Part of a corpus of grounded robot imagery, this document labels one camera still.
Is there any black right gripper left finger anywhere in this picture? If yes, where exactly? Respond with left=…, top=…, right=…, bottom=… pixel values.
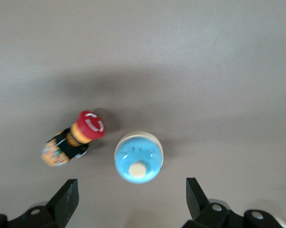
left=0, top=179, right=80, bottom=228

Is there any red emergency stop orange body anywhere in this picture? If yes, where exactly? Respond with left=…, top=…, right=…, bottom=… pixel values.
left=40, top=110, right=106, bottom=168

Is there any blue dome bell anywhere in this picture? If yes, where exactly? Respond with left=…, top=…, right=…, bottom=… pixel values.
left=114, top=131, right=163, bottom=184

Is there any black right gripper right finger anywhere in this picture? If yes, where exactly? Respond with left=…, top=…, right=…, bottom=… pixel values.
left=181, top=177, right=286, bottom=228

